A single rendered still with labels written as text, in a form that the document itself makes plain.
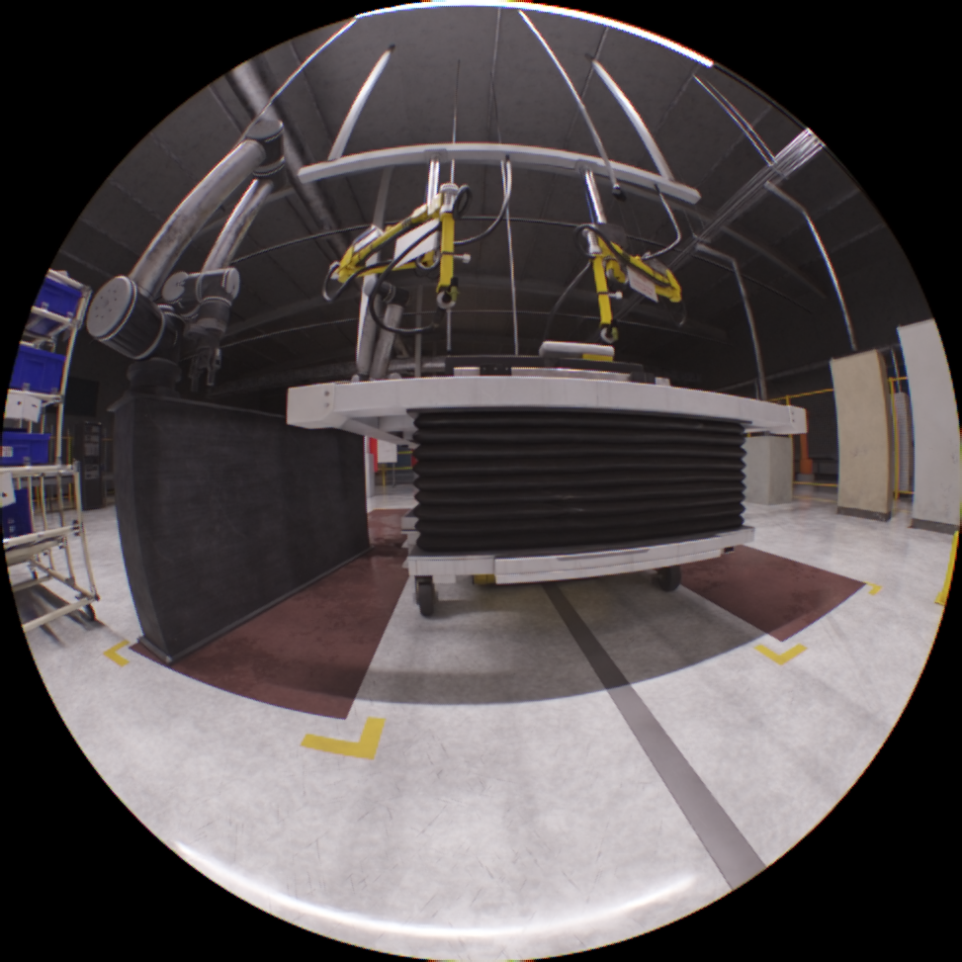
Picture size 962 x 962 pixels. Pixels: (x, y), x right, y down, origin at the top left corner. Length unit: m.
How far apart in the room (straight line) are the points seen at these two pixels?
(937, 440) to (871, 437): 0.99
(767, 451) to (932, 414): 2.70
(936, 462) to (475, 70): 10.90
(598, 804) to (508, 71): 10.71
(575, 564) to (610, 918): 0.76
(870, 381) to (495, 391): 4.62
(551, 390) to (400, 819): 0.96
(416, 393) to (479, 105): 10.28
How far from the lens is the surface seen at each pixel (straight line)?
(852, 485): 4.90
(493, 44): 9.97
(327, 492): 2.03
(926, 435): 4.54
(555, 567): 0.77
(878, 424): 4.78
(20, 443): 1.86
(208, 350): 1.07
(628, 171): 3.52
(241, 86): 8.26
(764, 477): 5.44
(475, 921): 0.65
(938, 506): 4.52
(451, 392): 0.73
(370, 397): 0.77
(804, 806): 0.88
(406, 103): 10.91
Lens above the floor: 0.64
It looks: 3 degrees down
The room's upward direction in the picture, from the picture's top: 1 degrees counter-clockwise
